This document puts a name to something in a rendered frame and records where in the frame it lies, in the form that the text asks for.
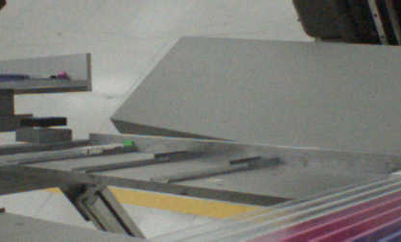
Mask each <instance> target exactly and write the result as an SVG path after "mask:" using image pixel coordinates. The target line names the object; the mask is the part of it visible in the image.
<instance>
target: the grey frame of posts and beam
mask: <svg viewBox="0 0 401 242"><path fill-rule="evenodd" d="M83 190H84V192H85V193H84V194H82V193H80V194H79V195H78V197H76V200H75V202H76V203H77V204H78V206H80V207H81V209H82V210H83V212H84V213H85V215H86V216H87V217H88V218H89V220H91V221H92V223H93V224H94V226H95V227H96V228H97V230H102V231H109V232H112V233H116V234H124V235H126V236H133V237H137V238H140V239H147V238H146V236H145V235H144V234H143V233H142V231H141V230H140V228H138V227H137V225H135V223H134V222H133V220H132V219H131V218H130V216H129V214H128V213H127V212H126V210H125V209H124V207H123V206H121V204H120V203H119V201H118V200H117V198H115V196H114V195H113V193H112V191H110V190H109V188H108V187H107V185H102V184H97V183H87V184H86V185H85V186H84V188H83Z"/></svg>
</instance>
